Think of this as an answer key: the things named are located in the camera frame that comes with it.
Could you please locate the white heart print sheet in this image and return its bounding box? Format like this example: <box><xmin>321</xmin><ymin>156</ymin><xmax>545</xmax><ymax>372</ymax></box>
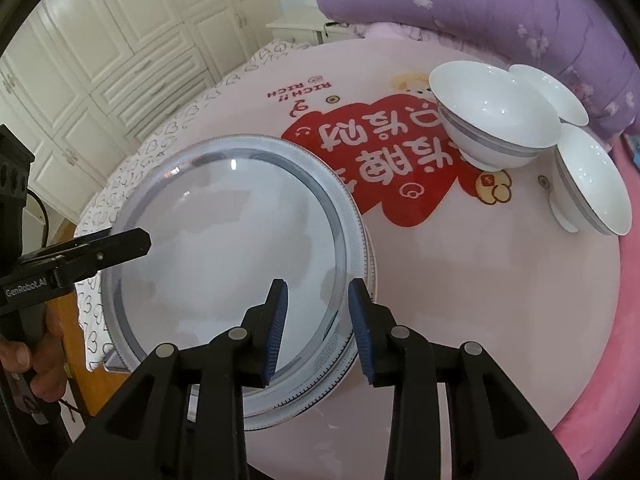
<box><xmin>75</xmin><ymin>37</ymin><xmax>321</xmax><ymax>373</ymax></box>

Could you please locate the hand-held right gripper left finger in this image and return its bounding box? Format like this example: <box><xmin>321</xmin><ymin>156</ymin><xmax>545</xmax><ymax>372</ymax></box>
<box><xmin>52</xmin><ymin>279</ymin><xmax>291</xmax><ymax>480</ymax></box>

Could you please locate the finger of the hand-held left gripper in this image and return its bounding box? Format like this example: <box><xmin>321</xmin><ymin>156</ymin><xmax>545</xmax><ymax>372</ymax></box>
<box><xmin>19</xmin><ymin>227</ymin><xmax>152</xmax><ymax>286</ymax></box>

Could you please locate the purple floral quilt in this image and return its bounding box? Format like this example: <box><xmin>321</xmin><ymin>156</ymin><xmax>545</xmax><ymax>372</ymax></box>
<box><xmin>313</xmin><ymin>0</ymin><xmax>640</xmax><ymax>136</ymax></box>

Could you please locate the cream nightstand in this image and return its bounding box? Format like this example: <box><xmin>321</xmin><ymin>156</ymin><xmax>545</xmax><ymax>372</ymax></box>
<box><xmin>265</xmin><ymin>5</ymin><xmax>351</xmax><ymax>43</ymax></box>

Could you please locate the white bowl grey band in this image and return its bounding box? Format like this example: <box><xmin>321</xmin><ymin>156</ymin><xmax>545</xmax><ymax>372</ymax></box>
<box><xmin>509</xmin><ymin>64</ymin><xmax>590</xmax><ymax>126</ymax></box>
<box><xmin>549</xmin><ymin>124</ymin><xmax>633</xmax><ymax>237</ymax></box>
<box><xmin>429</xmin><ymin>61</ymin><xmax>563</xmax><ymax>172</ymax></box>

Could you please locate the cream wardrobe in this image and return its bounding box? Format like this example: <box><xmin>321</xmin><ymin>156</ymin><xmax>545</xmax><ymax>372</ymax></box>
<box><xmin>0</xmin><ymin>0</ymin><xmax>281</xmax><ymax>221</ymax></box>

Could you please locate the person's left hand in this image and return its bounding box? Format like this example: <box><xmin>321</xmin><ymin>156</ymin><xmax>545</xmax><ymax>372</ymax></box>
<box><xmin>0</xmin><ymin>310</ymin><xmax>68</xmax><ymax>401</ymax></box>

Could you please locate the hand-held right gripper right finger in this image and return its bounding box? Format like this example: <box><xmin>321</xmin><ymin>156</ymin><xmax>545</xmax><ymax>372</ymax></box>
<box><xmin>348</xmin><ymin>279</ymin><xmax>566</xmax><ymax>480</ymax></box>

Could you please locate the round pink table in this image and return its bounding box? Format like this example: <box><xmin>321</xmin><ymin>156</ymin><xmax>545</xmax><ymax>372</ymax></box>
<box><xmin>100</xmin><ymin>35</ymin><xmax>623</xmax><ymax>480</ymax></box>

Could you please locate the pink bed blanket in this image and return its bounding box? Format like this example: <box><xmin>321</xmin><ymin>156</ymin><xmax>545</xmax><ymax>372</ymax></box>
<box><xmin>550</xmin><ymin>135</ymin><xmax>640</xmax><ymax>480</ymax></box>

